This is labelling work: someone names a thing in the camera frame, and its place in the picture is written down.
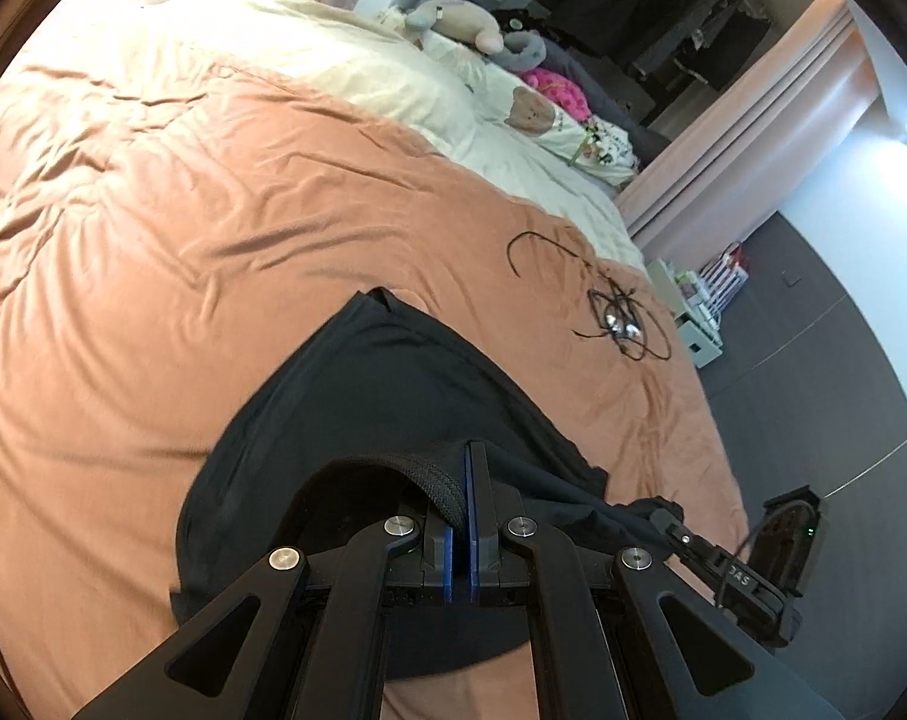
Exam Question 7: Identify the beige plush toy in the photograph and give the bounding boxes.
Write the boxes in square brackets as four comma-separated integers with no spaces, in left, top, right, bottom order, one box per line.
[405,0,504,55]

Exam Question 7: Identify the cream bear pillow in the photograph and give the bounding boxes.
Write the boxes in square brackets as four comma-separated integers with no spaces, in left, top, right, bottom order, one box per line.
[421,32,641,188]

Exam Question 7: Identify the striped paper bag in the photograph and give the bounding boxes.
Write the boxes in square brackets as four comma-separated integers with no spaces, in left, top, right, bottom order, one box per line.
[699,242,750,314]

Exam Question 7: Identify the orange-brown bed blanket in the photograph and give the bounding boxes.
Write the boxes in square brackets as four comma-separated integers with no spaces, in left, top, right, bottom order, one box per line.
[0,62,746,718]

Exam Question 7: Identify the pink curtain right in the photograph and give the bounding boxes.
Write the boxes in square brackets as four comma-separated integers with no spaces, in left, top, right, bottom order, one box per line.
[618,0,880,268]

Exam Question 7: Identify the white patterned cloth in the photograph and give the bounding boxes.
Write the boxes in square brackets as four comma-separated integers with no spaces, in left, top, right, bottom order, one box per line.
[572,117,639,174]

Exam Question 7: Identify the white bedside cabinet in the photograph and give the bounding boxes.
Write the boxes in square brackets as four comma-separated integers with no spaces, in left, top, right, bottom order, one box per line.
[645,260,723,369]

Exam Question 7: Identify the black pants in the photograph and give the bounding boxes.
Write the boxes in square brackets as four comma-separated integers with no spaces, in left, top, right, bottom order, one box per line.
[169,286,685,680]

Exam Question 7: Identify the tangled black cable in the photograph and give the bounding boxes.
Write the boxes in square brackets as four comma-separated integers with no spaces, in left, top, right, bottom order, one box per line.
[505,229,675,363]

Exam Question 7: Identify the pink plush item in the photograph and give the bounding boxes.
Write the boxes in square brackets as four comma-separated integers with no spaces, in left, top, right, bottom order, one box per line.
[520,68,592,122]

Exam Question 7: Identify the grey plush toy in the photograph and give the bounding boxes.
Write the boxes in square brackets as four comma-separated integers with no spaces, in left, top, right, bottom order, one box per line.
[491,31,546,75]

